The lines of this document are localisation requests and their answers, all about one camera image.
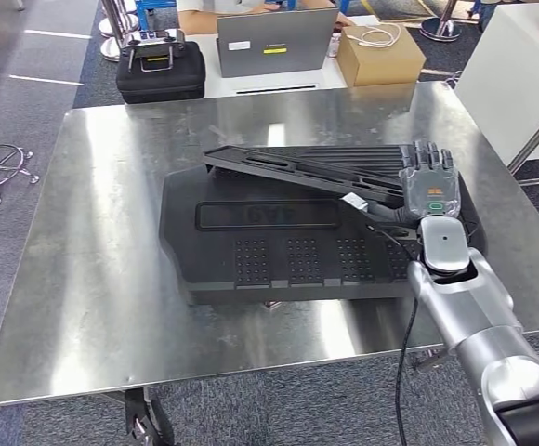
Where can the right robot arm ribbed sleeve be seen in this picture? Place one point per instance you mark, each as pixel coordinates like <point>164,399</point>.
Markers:
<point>474,308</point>

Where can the dark grey flat case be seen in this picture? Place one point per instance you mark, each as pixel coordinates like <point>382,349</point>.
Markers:
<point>274,37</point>

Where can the black carry case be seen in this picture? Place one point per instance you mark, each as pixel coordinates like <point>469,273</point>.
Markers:
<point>158,77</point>

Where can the large black plastic car panel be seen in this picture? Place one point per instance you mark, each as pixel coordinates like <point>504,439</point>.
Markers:
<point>297,169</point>

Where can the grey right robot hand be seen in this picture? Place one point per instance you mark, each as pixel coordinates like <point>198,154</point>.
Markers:
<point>432,191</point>

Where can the chrome stanchion post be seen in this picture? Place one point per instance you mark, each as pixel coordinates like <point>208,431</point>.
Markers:
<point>128,21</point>
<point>111,46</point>
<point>439,27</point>

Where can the black plastic grille panel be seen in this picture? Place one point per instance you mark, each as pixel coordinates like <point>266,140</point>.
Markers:
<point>251,258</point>

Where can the dark robot body part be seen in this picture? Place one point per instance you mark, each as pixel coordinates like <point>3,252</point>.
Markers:
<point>146,418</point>

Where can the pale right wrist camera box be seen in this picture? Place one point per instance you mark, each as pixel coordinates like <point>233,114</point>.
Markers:
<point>354,202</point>

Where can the small clear bottle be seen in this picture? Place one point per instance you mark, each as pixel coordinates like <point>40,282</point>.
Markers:
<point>334,44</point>

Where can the white table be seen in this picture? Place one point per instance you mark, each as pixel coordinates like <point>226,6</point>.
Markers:
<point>214,74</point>

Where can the white desk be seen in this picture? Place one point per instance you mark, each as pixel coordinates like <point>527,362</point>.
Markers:
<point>497,92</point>

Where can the brown cardboard box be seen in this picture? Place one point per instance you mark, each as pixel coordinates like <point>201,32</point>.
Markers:
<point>381,61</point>

